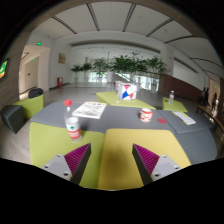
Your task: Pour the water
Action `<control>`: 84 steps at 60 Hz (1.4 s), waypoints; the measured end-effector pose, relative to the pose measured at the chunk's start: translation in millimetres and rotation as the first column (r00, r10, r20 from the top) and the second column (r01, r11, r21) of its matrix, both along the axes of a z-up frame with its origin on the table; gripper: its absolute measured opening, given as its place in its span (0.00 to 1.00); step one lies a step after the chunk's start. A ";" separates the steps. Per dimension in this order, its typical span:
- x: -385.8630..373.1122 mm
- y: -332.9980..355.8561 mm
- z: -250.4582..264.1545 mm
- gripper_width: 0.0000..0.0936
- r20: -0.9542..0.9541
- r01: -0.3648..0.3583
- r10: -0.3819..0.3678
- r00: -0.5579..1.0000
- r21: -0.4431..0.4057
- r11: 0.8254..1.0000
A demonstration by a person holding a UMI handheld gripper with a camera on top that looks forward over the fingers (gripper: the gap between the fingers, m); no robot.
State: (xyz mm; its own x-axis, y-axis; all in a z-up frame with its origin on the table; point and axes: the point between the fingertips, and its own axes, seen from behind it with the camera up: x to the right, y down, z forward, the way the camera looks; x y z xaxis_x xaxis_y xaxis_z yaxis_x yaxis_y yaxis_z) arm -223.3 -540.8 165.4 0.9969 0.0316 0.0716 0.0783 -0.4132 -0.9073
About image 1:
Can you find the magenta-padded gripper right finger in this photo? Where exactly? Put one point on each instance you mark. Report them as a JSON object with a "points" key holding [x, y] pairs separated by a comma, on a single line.
{"points": [[155, 166]]}

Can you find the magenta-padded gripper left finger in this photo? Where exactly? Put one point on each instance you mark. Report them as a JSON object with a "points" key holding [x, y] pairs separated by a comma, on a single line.
{"points": [[68, 166]]}

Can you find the red-capped clear water bottle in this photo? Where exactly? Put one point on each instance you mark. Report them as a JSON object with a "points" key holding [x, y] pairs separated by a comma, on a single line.
{"points": [[73, 128]]}

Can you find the small clear water bottle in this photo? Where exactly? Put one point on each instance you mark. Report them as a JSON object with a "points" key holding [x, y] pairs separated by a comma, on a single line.
{"points": [[171, 98]]}

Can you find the flat round red coaster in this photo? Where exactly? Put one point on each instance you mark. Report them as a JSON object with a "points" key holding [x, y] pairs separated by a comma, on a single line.
{"points": [[161, 121]]}

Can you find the red and white mug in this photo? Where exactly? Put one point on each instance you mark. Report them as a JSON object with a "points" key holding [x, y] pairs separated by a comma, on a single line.
{"points": [[146, 115]]}

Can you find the yellow and white booklet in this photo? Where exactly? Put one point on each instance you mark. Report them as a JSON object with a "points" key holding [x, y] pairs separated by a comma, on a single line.
{"points": [[184, 118]]}

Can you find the colourful printed magazine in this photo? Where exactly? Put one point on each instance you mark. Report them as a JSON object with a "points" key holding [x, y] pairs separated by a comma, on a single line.
{"points": [[89, 110]]}

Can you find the small lime green low table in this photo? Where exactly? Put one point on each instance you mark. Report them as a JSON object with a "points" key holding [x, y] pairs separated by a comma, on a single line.
{"points": [[178, 106]]}

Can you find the lime green armchair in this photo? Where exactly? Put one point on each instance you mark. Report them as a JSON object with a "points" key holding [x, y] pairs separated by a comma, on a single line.
{"points": [[31, 105]]}

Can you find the dark grey ottoman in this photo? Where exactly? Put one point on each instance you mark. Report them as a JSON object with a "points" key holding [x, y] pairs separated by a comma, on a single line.
{"points": [[12, 118]]}

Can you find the wooden bench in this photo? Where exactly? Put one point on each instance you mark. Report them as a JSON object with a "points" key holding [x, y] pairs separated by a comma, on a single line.
{"points": [[210, 116]]}

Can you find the large lime green low table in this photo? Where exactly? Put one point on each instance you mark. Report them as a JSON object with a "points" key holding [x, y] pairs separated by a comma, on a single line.
{"points": [[108, 99]]}

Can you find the white red blue cube box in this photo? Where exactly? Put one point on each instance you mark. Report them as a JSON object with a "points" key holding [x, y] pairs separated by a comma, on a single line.
{"points": [[126, 91]]}

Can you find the black chair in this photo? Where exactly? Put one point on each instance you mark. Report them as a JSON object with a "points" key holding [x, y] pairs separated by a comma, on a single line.
{"points": [[35, 92]]}

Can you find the red fire cabinet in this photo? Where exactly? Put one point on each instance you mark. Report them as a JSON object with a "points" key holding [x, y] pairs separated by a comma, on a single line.
{"points": [[59, 82]]}

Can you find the person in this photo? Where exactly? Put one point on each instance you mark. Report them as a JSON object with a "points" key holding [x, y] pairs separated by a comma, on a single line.
{"points": [[214, 101], [204, 96]]}

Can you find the row of green potted plants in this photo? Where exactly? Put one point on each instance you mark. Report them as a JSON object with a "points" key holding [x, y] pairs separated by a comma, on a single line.
{"points": [[123, 63]]}

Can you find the green exit sign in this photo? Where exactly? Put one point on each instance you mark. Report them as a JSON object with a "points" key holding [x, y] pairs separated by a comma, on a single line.
{"points": [[38, 43]]}

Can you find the framed wall picture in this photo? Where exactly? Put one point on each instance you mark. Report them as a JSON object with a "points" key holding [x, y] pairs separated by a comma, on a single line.
{"points": [[62, 58]]}

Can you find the wall-mounted display screen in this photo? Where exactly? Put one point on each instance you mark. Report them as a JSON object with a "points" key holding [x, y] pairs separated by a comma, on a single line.
{"points": [[3, 70]]}

